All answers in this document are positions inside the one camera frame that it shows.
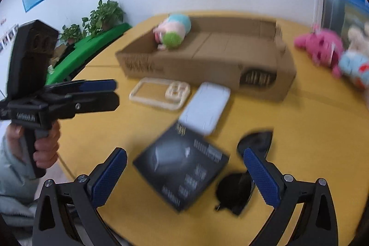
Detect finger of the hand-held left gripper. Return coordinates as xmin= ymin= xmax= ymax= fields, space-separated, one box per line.
xmin=72 ymin=90 xmax=120 ymax=120
xmin=69 ymin=79 xmax=118 ymax=97

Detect pink green blue plush toy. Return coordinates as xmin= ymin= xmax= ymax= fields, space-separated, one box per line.
xmin=153 ymin=13 xmax=192 ymax=51

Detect person's left hand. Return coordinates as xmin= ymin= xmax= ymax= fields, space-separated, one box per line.
xmin=6 ymin=122 xmax=62 ymax=169

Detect yellow wooden desktop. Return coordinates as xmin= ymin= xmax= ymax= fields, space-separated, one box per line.
xmin=59 ymin=11 xmax=369 ymax=246

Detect beige plush toy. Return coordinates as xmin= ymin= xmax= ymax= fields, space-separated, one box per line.
xmin=346 ymin=25 xmax=369 ymax=53

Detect light blue plush toy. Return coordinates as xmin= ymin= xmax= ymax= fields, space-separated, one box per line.
xmin=338 ymin=50 xmax=369 ymax=91

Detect brown cardboard box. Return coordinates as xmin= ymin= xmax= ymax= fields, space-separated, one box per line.
xmin=115 ymin=14 xmax=297 ymax=102

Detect clear phone case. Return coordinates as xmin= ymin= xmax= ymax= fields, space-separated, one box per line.
xmin=129 ymin=77 xmax=191 ymax=111

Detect black product box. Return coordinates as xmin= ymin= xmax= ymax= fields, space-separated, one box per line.
xmin=133 ymin=121 xmax=230 ymax=212

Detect person's left forearm grey sleeve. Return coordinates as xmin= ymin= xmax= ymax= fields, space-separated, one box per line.
xmin=0 ymin=136 xmax=39 ymax=223

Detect small wall photos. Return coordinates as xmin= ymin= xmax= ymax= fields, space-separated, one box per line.
xmin=0 ymin=17 xmax=19 ymax=52

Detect small potted green plant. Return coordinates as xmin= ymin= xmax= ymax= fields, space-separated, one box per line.
xmin=60 ymin=24 xmax=85 ymax=46

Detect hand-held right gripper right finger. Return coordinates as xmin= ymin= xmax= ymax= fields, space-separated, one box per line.
xmin=243 ymin=147 xmax=338 ymax=246

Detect black sunglasses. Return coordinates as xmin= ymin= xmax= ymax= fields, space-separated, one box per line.
xmin=215 ymin=131 xmax=274 ymax=216

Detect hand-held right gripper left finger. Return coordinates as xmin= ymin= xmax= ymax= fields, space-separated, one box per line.
xmin=32 ymin=147 xmax=128 ymax=246

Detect green bench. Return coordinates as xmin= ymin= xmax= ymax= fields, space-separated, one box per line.
xmin=46 ymin=23 xmax=131 ymax=85

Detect large potted green plant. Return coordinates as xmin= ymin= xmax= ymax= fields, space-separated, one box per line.
xmin=82 ymin=0 xmax=126 ymax=36

